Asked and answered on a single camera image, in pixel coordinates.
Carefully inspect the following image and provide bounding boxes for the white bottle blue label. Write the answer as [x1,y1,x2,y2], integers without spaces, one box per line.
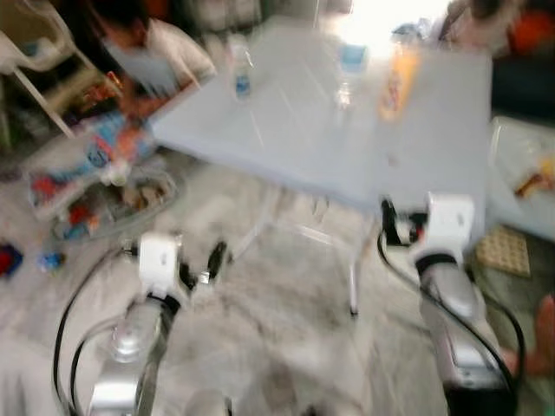
[227,35,254,101]

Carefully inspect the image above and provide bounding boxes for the clear water bottle blue label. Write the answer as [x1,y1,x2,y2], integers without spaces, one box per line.
[336,35,369,109]

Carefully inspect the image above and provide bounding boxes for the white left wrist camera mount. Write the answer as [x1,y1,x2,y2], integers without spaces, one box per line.
[137,232,185,296]

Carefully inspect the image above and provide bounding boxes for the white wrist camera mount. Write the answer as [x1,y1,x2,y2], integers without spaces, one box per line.
[408,193,476,270]
[137,232,185,296]

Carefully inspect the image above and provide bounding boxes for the white basket with colourful items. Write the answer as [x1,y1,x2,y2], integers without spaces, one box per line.
[26,108,185,244]

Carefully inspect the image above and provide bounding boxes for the small blue toy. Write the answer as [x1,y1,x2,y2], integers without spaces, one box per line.
[39,251,66,270]

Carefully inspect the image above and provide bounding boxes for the beige patterned floor mat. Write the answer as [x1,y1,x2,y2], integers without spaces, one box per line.
[473,227,532,278]

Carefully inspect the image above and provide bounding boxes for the yellow and red snack wrapper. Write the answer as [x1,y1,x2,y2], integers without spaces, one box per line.
[513,156,555,198]

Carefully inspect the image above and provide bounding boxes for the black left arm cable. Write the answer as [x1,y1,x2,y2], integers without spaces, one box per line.
[71,316,122,408]
[52,247,144,416]

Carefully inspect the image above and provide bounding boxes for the person in grey shorts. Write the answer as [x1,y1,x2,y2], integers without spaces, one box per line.
[499,295,555,378]

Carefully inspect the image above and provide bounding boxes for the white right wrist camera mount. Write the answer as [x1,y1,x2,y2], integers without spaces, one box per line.
[408,193,476,270]

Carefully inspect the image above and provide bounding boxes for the grey folding table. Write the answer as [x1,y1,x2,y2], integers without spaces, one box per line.
[149,22,493,317]

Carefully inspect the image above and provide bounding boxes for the small child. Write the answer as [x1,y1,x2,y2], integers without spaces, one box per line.
[438,0,555,57]

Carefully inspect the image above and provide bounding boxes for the small white plastic table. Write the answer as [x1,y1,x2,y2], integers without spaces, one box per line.
[486,117,555,242]

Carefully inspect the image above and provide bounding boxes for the dark blue sofa cushion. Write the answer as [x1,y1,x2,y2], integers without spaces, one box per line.
[490,52,555,122]

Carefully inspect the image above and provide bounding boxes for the white plastic chair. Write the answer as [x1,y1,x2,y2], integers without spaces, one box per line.
[0,9,101,140]

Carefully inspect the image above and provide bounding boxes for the yellow squeeze sauce bottle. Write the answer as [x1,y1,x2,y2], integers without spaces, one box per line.
[378,43,421,122]

